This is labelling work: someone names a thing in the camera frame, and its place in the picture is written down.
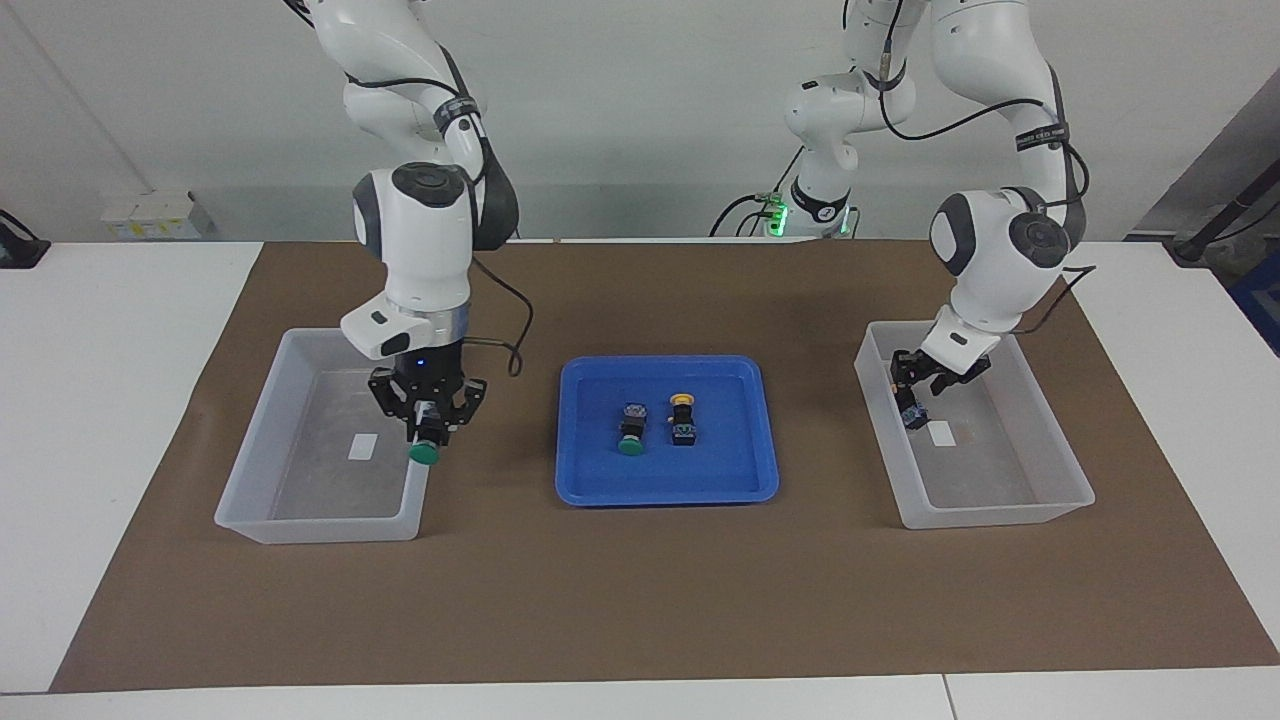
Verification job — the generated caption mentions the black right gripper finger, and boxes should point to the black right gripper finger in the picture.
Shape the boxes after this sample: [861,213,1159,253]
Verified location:
[440,376,488,446]
[368,368,421,441]

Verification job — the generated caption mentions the translucent white plastic box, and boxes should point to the translucent white plastic box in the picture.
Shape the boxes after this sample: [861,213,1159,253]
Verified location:
[214,328,433,545]
[854,320,1096,531]

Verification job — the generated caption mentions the blue plastic tray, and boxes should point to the blue plastic tray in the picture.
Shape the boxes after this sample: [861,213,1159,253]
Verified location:
[555,355,780,508]

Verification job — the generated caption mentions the brown table mat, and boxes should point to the brown table mat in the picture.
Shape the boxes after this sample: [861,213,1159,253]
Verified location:
[48,240,1280,694]

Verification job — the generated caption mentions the small white box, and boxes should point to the small white box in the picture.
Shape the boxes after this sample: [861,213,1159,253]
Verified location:
[100,192,203,241]

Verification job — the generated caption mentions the black tripod stand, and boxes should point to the black tripod stand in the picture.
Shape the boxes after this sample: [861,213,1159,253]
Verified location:
[1172,165,1280,263]

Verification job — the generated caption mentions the blue plastic crate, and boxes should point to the blue plastic crate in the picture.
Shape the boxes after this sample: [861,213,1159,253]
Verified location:
[1230,250,1280,356]

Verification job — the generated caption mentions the black stand base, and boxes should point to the black stand base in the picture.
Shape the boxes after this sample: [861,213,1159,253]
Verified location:
[0,210,51,269]

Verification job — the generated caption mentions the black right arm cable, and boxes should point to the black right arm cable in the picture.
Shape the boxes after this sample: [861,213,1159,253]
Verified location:
[285,0,535,378]

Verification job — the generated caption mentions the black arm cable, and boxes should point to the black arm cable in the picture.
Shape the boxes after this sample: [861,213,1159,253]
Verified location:
[285,0,535,378]
[845,0,1098,336]

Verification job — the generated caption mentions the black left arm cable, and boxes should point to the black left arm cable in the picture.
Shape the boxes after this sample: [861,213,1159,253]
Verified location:
[845,0,1098,336]

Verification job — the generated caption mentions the black base cables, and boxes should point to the black base cables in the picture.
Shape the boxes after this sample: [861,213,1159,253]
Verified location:
[708,148,806,239]

